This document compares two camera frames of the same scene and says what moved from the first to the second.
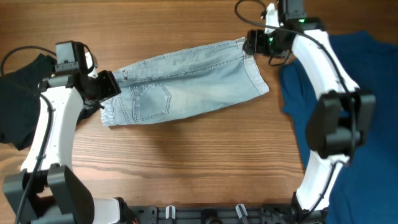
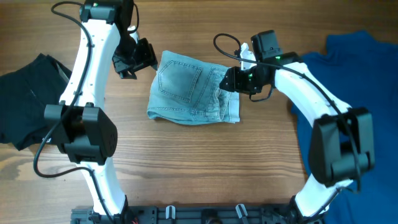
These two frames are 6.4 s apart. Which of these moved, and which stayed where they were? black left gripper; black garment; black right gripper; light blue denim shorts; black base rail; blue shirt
Moved: light blue denim shorts; black left gripper; black right gripper
Stayed: blue shirt; black base rail; black garment
